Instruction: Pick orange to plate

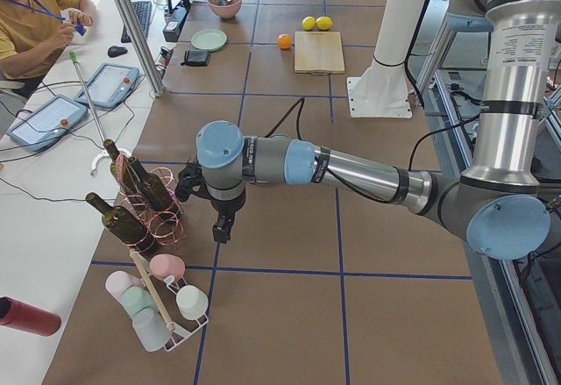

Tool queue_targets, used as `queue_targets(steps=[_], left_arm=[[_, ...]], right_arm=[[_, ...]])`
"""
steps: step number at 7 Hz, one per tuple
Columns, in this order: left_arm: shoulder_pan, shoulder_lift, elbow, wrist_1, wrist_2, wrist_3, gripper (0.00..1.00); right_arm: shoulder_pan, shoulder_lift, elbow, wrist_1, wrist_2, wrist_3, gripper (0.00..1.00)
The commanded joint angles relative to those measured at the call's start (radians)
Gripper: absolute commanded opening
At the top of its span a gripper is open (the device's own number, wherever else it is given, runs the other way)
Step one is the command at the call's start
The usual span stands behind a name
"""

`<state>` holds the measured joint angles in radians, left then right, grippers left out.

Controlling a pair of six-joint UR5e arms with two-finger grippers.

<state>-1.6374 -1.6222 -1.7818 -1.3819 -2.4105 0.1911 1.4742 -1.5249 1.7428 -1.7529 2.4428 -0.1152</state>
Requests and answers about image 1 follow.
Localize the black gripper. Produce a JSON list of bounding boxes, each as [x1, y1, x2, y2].
[[208, 187, 246, 243]]

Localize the metal rod green tip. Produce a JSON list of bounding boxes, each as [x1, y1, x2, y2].
[[69, 51, 105, 143]]

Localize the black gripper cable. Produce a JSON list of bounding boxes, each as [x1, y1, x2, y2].
[[265, 96, 307, 139]]

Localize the red thermos bottle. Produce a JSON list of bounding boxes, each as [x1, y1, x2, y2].
[[1, 296, 61, 337]]

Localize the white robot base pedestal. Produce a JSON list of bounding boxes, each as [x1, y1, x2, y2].
[[347, 0, 428, 118]]

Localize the light blue grey cup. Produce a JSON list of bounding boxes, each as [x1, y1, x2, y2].
[[132, 308, 171, 352]]

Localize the pale pink cup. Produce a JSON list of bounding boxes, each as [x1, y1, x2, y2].
[[105, 271, 144, 303]]

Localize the mint green cup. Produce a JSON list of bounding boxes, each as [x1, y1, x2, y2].
[[119, 286, 157, 318]]

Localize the dark green wine bottle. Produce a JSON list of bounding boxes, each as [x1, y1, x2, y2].
[[85, 192, 158, 256]]

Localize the copper wire bottle rack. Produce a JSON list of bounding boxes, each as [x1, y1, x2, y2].
[[111, 152, 184, 249]]

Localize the white cup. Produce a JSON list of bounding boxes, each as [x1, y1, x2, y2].
[[176, 285, 209, 320]]

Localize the person in yellow shirt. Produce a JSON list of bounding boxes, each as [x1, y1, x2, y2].
[[1, 0, 96, 98]]

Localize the light green plate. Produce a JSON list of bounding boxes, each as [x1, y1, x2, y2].
[[191, 29, 228, 52]]

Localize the white wire cup rack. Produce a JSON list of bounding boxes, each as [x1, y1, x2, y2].
[[129, 247, 210, 353]]

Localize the white hook bracket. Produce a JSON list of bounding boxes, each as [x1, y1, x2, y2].
[[89, 147, 131, 176]]

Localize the black keyboard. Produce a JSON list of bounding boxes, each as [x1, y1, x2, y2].
[[120, 0, 153, 45]]

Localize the teach pendant tablet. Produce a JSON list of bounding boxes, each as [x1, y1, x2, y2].
[[7, 95, 87, 152], [86, 62, 140, 110]]

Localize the yellow lemon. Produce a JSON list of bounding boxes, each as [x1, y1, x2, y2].
[[316, 16, 333, 31], [302, 16, 316, 31]]

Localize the pink bowl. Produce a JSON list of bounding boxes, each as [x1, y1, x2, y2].
[[207, 0, 242, 19]]

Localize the black computer mouse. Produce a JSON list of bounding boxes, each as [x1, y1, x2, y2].
[[107, 46, 128, 58]]

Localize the aluminium frame post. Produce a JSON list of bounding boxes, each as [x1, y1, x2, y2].
[[114, 0, 164, 97]]

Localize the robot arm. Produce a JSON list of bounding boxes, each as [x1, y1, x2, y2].
[[196, 0, 560, 260]]

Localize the bamboo cutting board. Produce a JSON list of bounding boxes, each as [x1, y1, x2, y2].
[[295, 32, 345, 75]]

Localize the dark grey folded cloth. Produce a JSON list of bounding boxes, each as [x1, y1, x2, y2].
[[181, 49, 210, 67]]

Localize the orange fruit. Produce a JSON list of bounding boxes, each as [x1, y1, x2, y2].
[[277, 33, 293, 50]]

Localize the wooden rack handle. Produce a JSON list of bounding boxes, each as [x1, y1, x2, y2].
[[129, 251, 175, 332]]

